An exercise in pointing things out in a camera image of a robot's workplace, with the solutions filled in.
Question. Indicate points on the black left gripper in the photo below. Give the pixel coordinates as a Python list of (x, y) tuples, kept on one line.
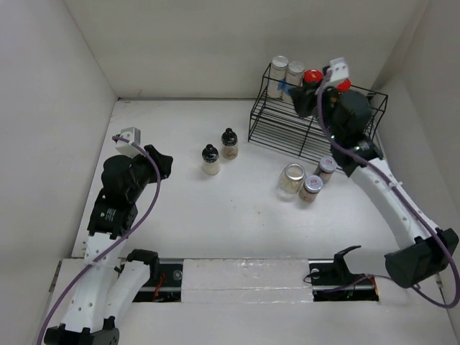
[(162, 160)]

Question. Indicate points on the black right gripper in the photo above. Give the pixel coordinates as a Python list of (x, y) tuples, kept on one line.
[(302, 98)]

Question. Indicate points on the red-capped dark sauce bottle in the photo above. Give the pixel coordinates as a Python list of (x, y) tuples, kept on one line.
[(312, 78)]

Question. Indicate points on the silver-capped blue-label shaker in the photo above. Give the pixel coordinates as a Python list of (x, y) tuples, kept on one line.
[(293, 78), (278, 68)]

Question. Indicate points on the red-lid brown sauce jar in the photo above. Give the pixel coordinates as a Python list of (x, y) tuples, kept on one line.
[(343, 86)]

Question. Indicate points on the black-capped white powder bottle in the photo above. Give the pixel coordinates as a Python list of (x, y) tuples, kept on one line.
[(211, 163)]

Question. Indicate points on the black-capped brown spice bottle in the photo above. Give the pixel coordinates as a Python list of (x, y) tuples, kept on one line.
[(229, 140)]

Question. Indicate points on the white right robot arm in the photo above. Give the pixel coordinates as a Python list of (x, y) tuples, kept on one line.
[(424, 249)]

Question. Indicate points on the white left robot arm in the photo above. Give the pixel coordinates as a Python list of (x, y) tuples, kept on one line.
[(90, 308)]

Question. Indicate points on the white-lid spice jar back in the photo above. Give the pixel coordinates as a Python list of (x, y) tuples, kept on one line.
[(325, 168)]

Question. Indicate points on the white-lid spice jar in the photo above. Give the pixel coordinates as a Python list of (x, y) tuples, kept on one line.
[(325, 168), (310, 188)]

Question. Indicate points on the open clear glass jar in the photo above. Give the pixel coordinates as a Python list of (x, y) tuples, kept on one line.
[(290, 180)]

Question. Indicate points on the white-lid spice jar front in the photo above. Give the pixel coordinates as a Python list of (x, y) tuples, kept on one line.
[(310, 188)]

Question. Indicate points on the black wire shelf rack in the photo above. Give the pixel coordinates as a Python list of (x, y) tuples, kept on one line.
[(275, 124)]

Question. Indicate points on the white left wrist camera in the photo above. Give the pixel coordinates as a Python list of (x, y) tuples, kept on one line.
[(132, 135)]

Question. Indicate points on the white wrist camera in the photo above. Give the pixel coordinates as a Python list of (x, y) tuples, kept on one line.
[(132, 135), (336, 72)]

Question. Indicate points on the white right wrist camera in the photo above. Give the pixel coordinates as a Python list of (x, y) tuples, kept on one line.
[(336, 72)]

